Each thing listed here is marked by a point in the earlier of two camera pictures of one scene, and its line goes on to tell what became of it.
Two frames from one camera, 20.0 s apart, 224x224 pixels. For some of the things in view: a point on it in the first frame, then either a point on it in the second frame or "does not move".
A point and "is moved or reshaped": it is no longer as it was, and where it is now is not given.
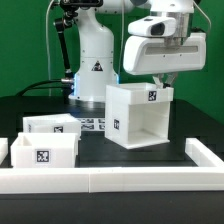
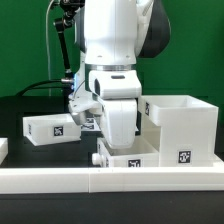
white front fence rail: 111,179 does not move
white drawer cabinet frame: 137,114 is moved or reshaped
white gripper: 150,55 to 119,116
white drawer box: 54,123 does not move
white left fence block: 4,149 does not move
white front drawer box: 44,150 to 143,154
